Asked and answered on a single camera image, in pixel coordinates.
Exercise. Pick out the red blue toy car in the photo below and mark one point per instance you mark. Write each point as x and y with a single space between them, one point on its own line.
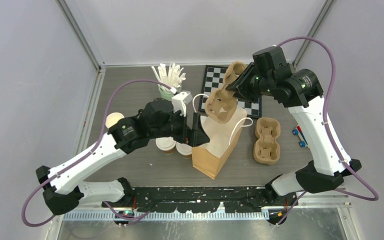
297 131

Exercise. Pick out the lifted pulp cup carrier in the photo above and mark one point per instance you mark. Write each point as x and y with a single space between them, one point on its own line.
221 103

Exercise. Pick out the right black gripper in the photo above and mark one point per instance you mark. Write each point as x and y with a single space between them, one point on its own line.
239 85

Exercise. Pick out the stack of paper cups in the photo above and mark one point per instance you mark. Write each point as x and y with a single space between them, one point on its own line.
113 118

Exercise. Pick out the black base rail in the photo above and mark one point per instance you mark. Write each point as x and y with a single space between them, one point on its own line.
234 199

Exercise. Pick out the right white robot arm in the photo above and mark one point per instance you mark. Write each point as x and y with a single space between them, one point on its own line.
269 74

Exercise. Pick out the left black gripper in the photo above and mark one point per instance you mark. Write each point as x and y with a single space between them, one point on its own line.
190 136

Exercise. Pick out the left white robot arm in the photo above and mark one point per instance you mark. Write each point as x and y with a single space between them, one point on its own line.
65 187

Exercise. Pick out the stack of pulp cup carriers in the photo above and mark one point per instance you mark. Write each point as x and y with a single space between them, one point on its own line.
266 149

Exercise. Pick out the brown paper bag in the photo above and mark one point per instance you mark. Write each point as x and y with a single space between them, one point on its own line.
210 157

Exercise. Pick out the brown paper cup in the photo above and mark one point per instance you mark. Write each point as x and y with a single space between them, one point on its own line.
168 152
187 156

